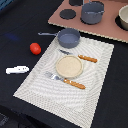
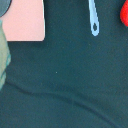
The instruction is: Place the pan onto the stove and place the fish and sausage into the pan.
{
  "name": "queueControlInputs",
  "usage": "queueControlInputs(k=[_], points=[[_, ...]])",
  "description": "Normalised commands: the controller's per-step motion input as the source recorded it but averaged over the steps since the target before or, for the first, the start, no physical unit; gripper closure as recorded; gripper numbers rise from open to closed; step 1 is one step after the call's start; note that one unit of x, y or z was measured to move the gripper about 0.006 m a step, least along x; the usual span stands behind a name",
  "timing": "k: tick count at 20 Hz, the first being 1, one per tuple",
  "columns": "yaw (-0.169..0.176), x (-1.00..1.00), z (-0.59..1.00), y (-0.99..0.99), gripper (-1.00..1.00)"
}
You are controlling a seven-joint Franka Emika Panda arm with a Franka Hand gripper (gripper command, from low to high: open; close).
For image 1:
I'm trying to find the black stove burner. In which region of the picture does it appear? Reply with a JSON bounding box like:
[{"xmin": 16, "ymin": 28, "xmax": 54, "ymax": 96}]
[{"xmin": 60, "ymin": 9, "xmax": 76, "ymax": 20}]

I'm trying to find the grey frying pan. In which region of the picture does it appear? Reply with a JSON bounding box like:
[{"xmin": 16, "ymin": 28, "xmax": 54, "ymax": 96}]
[{"xmin": 37, "ymin": 27, "xmax": 81, "ymax": 49}]

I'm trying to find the pink stove board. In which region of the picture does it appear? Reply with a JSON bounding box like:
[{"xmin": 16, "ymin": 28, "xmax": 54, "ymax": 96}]
[{"xmin": 48, "ymin": 0, "xmax": 128, "ymax": 43}]

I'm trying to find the wooden handled knife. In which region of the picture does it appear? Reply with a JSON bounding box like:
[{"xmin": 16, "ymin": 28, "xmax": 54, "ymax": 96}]
[{"xmin": 59, "ymin": 49, "xmax": 98, "ymax": 63}]

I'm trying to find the grey pot with lid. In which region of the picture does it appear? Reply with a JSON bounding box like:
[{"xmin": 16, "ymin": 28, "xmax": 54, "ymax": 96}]
[{"xmin": 81, "ymin": 1, "xmax": 104, "ymax": 24}]

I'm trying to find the round beige plate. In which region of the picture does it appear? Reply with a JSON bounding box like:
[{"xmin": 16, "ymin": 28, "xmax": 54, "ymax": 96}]
[{"xmin": 56, "ymin": 55, "xmax": 83, "ymax": 78}]

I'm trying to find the wooden handled fork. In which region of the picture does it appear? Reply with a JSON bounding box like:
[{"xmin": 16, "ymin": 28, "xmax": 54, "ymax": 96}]
[{"xmin": 45, "ymin": 72, "xmax": 86, "ymax": 89}]

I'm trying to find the beige bowl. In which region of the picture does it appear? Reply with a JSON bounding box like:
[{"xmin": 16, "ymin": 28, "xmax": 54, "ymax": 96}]
[{"xmin": 119, "ymin": 5, "xmax": 128, "ymax": 30}]

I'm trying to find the beige woven placemat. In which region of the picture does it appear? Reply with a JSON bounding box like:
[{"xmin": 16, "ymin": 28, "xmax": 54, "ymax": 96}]
[{"xmin": 14, "ymin": 37, "xmax": 114, "ymax": 128}]

